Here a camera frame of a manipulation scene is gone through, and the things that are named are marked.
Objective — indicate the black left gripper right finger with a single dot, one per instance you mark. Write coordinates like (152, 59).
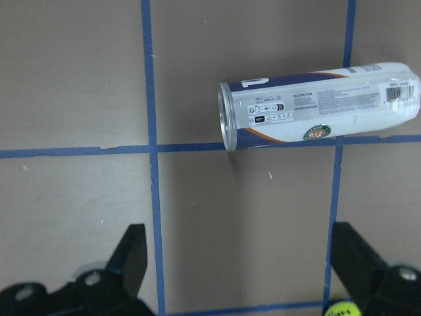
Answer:
(376, 287)

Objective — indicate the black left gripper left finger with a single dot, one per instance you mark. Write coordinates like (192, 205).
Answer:
(112, 290)

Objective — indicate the clear tennis ball can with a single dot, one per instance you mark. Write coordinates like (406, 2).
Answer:
(262, 112)

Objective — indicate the centre tennis ball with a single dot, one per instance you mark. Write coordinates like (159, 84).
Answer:
(343, 308)

